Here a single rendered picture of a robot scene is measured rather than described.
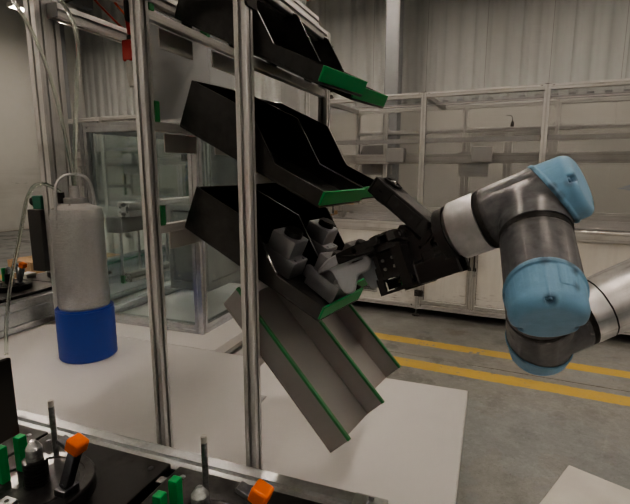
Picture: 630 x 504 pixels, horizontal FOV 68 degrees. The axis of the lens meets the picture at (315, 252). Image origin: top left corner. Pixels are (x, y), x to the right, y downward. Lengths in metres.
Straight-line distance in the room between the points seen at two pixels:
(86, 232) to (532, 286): 1.17
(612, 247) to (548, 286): 3.97
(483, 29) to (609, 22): 1.84
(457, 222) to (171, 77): 1.41
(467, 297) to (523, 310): 4.05
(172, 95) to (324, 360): 1.24
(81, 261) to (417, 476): 1.00
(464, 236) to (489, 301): 3.95
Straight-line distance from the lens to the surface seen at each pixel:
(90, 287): 1.44
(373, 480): 0.92
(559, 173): 0.56
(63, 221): 1.42
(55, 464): 0.81
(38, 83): 1.80
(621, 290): 0.64
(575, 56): 9.06
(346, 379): 0.84
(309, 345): 0.83
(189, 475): 0.76
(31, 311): 1.89
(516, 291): 0.49
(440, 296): 4.58
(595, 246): 4.43
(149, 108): 0.78
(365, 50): 9.68
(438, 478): 0.95
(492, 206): 0.57
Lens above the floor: 1.40
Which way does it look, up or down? 10 degrees down
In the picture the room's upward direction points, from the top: straight up
